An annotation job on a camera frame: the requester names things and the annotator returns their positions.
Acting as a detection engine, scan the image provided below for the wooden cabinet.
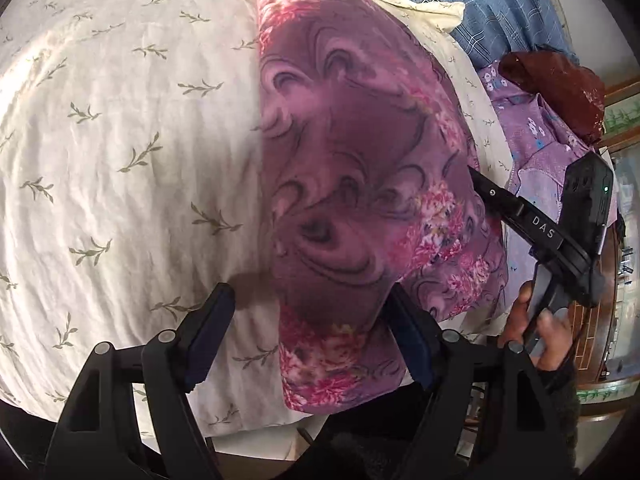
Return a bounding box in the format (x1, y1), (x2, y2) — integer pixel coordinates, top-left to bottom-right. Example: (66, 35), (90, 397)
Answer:
(570, 77), (640, 418)

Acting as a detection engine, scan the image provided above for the purple floral cloth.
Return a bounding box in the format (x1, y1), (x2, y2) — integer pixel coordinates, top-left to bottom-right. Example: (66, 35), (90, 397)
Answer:
(250, 0), (511, 413)

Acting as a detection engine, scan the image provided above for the cream pillow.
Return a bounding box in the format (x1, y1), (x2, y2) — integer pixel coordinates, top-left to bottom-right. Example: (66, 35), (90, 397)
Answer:
(357, 0), (466, 36)

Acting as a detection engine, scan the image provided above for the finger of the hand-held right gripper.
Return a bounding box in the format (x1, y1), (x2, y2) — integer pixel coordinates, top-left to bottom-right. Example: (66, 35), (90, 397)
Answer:
(466, 164), (527, 227)

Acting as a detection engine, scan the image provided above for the white leaf-print bedsheet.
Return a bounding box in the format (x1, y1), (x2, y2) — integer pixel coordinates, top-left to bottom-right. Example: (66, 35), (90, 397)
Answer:
(0, 0), (516, 441)

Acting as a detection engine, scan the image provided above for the person's right hand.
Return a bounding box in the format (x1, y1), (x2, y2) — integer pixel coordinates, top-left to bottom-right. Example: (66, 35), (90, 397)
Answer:
(497, 280), (576, 372)

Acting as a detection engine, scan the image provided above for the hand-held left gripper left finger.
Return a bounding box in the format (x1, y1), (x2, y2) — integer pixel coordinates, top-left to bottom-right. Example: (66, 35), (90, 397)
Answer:
(54, 282), (237, 480)

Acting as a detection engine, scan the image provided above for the lilac flowered garment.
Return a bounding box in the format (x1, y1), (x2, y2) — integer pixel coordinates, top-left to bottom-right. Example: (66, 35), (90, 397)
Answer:
(475, 57), (621, 321)

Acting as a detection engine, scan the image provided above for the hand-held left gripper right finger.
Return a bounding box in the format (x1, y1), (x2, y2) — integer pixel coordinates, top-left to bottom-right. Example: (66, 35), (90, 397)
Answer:
(386, 284), (585, 480)

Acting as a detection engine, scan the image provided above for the person's right forearm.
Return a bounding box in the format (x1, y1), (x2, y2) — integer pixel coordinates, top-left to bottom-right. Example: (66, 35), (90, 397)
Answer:
(539, 357), (585, 413)

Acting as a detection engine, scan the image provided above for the blue patterned pillow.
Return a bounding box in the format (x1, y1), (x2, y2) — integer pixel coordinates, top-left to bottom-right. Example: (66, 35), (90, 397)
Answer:
(330, 0), (581, 68)

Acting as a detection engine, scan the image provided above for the dark red sequin cloth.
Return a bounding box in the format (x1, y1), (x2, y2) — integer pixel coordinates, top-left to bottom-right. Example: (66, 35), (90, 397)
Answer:
(500, 50), (607, 143)

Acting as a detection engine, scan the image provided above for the person's dark fuzzy clothing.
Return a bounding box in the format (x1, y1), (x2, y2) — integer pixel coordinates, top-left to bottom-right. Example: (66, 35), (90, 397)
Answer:
(300, 410), (481, 480)

